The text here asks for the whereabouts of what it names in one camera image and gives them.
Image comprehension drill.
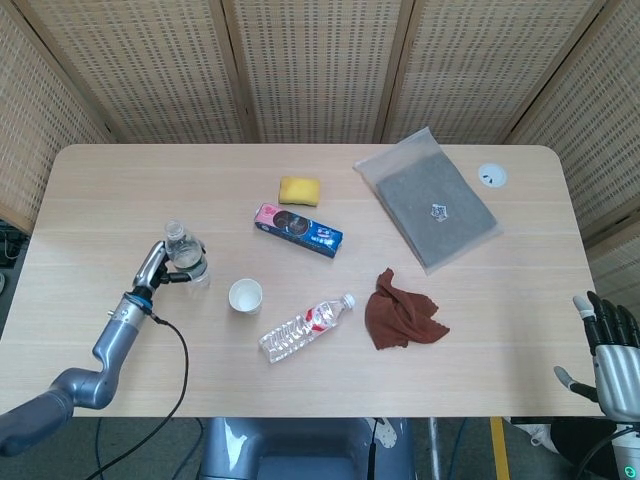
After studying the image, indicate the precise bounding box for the grey cloth in plastic bag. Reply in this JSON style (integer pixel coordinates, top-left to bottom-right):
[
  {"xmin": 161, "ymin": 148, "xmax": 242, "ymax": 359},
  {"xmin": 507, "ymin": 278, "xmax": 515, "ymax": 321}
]
[{"xmin": 353, "ymin": 126, "xmax": 503, "ymax": 276}]

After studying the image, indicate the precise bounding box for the white round cable grommet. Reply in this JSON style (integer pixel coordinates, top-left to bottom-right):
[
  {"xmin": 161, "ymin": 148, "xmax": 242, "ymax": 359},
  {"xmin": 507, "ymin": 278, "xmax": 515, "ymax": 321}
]
[{"xmin": 477, "ymin": 162, "xmax": 510, "ymax": 190}]

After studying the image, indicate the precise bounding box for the brown microfibre cloth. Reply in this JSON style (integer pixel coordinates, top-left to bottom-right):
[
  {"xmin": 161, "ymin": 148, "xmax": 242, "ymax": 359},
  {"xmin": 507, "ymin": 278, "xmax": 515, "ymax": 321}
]
[{"xmin": 364, "ymin": 267, "xmax": 451, "ymax": 352}]

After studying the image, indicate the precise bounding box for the white paper cup green print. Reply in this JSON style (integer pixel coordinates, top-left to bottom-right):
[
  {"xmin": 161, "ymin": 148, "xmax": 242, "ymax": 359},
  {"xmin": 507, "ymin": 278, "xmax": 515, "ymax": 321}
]
[{"xmin": 228, "ymin": 278, "xmax": 264, "ymax": 316}]

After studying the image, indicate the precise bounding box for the red label plastic water bottle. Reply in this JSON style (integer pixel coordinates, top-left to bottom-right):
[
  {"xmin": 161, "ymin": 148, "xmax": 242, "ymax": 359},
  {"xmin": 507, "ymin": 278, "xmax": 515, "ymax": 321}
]
[{"xmin": 257, "ymin": 293, "xmax": 357, "ymax": 366}]

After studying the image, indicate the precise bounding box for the black cable with plug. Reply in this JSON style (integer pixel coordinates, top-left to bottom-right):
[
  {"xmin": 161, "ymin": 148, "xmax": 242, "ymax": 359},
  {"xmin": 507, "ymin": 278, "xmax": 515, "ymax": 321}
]
[{"xmin": 87, "ymin": 312, "xmax": 190, "ymax": 480}]

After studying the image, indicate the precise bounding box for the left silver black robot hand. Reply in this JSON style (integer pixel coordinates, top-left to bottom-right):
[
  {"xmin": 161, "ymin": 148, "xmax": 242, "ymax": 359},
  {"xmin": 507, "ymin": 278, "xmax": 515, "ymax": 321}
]
[{"xmin": 132, "ymin": 240, "xmax": 209, "ymax": 300}]

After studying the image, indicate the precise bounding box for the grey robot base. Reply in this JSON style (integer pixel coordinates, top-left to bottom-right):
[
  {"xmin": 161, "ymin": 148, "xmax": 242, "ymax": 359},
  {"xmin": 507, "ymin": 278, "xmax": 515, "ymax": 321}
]
[{"xmin": 199, "ymin": 417, "xmax": 416, "ymax": 480}]

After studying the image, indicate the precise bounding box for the woven rattan folding screen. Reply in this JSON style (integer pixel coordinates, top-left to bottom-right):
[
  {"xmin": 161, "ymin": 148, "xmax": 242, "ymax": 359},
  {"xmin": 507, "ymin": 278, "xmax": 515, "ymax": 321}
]
[{"xmin": 0, "ymin": 0, "xmax": 640, "ymax": 301}]

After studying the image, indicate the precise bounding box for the grey metal table leg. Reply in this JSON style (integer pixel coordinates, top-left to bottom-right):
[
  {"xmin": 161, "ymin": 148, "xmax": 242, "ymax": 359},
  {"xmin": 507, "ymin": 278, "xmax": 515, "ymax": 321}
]
[{"xmin": 425, "ymin": 417, "xmax": 441, "ymax": 480}]

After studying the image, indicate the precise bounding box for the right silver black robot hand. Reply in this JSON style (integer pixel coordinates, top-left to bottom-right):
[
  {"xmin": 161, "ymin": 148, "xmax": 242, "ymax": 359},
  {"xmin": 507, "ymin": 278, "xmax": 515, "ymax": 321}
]
[{"xmin": 552, "ymin": 290, "xmax": 640, "ymax": 421}]

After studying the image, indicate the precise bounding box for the blue cookie box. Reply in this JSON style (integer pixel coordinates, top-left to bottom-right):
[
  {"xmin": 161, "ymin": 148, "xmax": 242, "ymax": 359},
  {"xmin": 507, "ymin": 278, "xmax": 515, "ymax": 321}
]
[{"xmin": 253, "ymin": 201, "xmax": 345, "ymax": 260}]

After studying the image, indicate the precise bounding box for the green label plastic water bottle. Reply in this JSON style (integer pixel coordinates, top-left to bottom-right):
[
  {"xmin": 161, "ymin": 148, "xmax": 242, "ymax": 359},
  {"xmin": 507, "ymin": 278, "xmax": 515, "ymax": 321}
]
[{"xmin": 164, "ymin": 219, "xmax": 212, "ymax": 289}]

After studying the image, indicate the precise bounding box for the yellow sponge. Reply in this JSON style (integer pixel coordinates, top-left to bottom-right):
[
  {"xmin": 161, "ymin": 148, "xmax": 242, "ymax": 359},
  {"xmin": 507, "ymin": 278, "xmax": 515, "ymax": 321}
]
[{"xmin": 278, "ymin": 175, "xmax": 322, "ymax": 208}]

